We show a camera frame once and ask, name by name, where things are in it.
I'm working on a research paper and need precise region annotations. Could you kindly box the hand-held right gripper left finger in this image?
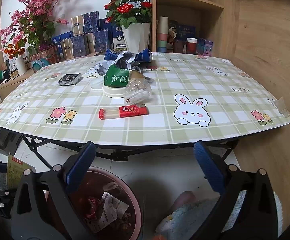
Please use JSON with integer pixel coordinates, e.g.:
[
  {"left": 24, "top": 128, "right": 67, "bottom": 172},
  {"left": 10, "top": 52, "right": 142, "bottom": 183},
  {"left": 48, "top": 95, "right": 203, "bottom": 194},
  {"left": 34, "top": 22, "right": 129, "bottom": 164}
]
[{"left": 11, "top": 141, "right": 97, "bottom": 240}]

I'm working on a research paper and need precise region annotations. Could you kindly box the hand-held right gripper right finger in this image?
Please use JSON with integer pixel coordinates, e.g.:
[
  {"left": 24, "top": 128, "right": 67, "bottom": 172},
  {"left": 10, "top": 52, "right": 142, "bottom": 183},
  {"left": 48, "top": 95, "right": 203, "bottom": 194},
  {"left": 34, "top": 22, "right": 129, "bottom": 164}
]
[{"left": 194, "top": 140, "right": 279, "bottom": 240}]

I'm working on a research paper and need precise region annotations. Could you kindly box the yellow green paper packet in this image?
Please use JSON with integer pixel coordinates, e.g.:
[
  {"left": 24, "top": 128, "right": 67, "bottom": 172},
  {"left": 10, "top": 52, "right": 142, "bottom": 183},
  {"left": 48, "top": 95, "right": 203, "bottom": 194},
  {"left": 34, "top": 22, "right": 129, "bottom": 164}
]
[{"left": 6, "top": 155, "right": 36, "bottom": 190}]

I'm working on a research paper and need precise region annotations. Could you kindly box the maroon plastic bin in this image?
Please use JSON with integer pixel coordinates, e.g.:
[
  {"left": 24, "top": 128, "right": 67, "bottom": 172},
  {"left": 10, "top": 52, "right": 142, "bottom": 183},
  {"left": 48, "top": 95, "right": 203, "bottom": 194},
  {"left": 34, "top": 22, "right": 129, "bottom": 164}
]
[{"left": 46, "top": 166, "right": 143, "bottom": 240}]

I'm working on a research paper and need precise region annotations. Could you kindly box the white paper receipt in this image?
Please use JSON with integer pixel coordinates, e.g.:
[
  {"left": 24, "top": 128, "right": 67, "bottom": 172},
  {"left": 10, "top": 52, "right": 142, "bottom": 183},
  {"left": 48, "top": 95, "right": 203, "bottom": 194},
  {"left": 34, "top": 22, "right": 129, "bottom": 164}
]
[{"left": 92, "top": 191, "right": 129, "bottom": 233}]

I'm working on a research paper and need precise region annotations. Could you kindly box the red slim plastic case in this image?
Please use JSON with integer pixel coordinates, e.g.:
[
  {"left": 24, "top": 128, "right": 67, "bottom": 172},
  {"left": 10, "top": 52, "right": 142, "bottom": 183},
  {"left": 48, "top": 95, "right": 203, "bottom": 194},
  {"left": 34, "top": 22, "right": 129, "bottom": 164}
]
[{"left": 99, "top": 104, "right": 148, "bottom": 120}]

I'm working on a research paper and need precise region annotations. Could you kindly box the white plastic lid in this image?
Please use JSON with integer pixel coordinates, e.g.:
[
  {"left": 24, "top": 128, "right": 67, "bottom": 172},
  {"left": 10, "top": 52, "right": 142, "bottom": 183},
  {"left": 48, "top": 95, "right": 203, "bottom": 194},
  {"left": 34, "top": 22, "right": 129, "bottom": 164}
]
[{"left": 102, "top": 85, "right": 127, "bottom": 98}]

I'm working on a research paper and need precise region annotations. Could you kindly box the black box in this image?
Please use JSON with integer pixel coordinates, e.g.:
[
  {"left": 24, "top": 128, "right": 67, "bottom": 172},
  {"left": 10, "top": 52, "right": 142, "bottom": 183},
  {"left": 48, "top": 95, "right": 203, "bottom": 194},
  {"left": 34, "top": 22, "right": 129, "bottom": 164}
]
[{"left": 58, "top": 73, "right": 82, "bottom": 87}]

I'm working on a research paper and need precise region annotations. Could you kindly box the clear plastic bag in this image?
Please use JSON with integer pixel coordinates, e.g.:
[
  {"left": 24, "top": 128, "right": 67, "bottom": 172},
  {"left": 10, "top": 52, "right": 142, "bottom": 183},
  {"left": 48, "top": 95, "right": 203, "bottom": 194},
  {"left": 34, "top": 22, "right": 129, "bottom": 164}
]
[{"left": 124, "top": 77, "right": 152, "bottom": 105}]

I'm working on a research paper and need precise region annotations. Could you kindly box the brown paper scrap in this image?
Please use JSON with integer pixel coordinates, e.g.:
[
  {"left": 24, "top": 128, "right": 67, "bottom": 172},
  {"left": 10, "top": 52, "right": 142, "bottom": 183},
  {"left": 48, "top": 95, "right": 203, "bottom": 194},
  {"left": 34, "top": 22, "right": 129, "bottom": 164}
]
[{"left": 129, "top": 69, "right": 155, "bottom": 83}]

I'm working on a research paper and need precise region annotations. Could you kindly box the grey plastic bag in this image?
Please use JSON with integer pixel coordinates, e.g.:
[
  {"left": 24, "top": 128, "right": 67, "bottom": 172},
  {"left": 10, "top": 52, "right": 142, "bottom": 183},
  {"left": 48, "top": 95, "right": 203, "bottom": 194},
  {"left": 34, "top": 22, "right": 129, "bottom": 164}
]
[{"left": 94, "top": 51, "right": 142, "bottom": 77}]

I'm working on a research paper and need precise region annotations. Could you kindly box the blue snack bag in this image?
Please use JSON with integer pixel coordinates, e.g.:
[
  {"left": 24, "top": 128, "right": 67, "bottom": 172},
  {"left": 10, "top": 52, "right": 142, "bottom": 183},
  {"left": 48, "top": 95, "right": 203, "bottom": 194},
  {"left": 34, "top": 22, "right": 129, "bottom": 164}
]
[{"left": 104, "top": 47, "right": 153, "bottom": 63}]

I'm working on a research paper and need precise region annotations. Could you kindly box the person's knee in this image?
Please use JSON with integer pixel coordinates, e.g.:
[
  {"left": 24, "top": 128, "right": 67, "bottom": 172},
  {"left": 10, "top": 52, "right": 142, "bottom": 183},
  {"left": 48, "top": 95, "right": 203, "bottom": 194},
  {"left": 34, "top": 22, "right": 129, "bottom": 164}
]
[{"left": 171, "top": 191, "right": 197, "bottom": 210}]

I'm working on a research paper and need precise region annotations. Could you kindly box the light blue fluffy robe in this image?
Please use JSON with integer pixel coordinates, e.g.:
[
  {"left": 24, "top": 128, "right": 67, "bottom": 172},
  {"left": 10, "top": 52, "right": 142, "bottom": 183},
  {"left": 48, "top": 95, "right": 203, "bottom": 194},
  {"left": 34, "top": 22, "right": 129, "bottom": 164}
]
[{"left": 155, "top": 197, "right": 283, "bottom": 240}]

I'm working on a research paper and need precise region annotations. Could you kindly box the row of small brown bottles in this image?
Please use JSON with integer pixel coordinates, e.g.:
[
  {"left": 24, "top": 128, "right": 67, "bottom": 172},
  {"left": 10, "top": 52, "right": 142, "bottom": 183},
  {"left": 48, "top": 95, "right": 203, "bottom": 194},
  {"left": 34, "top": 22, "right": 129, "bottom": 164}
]
[{"left": 6, "top": 66, "right": 19, "bottom": 79}]

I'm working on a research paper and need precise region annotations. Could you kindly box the clear tape strip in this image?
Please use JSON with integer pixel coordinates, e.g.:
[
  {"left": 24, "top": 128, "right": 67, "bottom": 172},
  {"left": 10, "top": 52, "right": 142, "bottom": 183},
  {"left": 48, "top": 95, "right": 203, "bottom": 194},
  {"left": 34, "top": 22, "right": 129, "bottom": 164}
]
[{"left": 275, "top": 97, "right": 290, "bottom": 117}]

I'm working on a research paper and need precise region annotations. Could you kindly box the white bottle vase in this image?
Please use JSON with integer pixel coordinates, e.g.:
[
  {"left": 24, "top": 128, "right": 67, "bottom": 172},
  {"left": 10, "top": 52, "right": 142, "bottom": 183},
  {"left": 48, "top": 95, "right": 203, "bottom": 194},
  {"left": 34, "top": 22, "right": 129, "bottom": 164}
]
[{"left": 15, "top": 55, "right": 27, "bottom": 75}]

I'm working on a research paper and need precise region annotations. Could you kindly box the teal ceramic dish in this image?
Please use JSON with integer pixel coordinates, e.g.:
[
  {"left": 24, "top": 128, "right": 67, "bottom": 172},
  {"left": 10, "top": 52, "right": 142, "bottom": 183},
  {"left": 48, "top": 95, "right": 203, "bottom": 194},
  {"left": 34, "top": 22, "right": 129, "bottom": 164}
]
[{"left": 31, "top": 59, "right": 49, "bottom": 69}]

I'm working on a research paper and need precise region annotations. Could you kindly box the striped woven basket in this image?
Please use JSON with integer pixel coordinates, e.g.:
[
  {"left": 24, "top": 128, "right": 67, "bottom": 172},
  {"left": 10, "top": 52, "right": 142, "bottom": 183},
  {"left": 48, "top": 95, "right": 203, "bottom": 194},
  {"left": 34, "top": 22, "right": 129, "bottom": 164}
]
[{"left": 30, "top": 45, "right": 61, "bottom": 63}]

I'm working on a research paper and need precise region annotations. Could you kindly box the orange flower bunch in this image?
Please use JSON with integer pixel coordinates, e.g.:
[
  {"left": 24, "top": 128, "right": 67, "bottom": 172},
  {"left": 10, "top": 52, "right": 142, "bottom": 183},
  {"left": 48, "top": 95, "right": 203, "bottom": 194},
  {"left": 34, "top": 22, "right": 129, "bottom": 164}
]
[{"left": 1, "top": 40, "right": 27, "bottom": 58}]

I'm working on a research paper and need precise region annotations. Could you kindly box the small purple box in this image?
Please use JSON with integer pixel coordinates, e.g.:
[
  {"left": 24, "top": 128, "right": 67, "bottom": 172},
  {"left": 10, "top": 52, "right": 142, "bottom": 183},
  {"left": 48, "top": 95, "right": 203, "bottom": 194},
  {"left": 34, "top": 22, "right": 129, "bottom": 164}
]
[{"left": 196, "top": 38, "right": 214, "bottom": 57}]

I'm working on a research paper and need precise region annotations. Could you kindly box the white rimmed red cup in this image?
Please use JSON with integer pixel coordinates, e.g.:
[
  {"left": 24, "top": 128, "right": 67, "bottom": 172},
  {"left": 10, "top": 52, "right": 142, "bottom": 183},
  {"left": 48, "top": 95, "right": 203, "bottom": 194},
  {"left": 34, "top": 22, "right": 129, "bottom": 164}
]
[{"left": 186, "top": 38, "right": 198, "bottom": 54}]

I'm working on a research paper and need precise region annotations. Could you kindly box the dark red glass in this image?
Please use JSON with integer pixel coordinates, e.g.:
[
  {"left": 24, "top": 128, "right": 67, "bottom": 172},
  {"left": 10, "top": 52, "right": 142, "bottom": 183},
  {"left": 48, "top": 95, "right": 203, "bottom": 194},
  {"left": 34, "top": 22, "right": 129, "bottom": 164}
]
[{"left": 173, "top": 40, "right": 184, "bottom": 53}]

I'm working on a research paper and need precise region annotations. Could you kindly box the stack of blue gift boxes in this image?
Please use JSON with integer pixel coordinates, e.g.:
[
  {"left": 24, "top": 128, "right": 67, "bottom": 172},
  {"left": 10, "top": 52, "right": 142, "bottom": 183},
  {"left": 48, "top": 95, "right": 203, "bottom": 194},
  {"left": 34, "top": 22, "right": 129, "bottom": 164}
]
[{"left": 51, "top": 11, "right": 110, "bottom": 59}]

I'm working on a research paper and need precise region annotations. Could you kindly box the blue white carton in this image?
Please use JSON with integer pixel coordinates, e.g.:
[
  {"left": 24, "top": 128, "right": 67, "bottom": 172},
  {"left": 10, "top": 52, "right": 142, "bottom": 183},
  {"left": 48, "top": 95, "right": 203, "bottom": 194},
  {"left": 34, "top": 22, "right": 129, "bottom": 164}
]
[{"left": 111, "top": 24, "right": 128, "bottom": 52}]

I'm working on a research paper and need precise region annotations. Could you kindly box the red rose plant white pot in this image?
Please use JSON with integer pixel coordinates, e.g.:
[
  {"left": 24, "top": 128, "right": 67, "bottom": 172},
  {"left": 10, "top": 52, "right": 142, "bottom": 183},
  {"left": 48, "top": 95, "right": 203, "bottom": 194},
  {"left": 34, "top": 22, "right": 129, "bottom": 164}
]
[{"left": 104, "top": 0, "right": 153, "bottom": 53}]

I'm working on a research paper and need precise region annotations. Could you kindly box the dark blue printed box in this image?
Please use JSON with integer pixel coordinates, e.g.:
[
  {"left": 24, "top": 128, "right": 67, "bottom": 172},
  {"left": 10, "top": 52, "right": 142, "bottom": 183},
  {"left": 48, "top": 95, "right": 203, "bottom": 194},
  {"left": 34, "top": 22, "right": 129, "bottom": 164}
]
[{"left": 169, "top": 20, "right": 195, "bottom": 43}]

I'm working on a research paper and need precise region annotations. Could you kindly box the stack of pastel cups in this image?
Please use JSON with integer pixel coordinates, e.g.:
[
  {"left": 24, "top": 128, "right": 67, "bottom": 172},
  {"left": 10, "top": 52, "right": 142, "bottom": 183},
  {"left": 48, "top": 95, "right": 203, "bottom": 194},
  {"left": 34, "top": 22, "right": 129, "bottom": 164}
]
[{"left": 156, "top": 16, "right": 169, "bottom": 53}]

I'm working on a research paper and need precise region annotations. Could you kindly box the pink blossom plant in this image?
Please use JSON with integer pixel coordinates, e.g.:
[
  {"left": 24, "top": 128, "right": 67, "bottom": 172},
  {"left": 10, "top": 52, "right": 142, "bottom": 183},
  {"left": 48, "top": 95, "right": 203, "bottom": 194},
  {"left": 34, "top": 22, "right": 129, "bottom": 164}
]
[{"left": 0, "top": 0, "right": 75, "bottom": 55}]

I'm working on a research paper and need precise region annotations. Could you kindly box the wooden shelf unit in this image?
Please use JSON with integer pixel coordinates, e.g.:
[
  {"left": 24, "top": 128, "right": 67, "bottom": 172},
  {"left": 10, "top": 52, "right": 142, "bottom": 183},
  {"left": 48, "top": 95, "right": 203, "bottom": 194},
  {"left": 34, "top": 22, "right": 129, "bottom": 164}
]
[{"left": 150, "top": 0, "right": 240, "bottom": 55}]

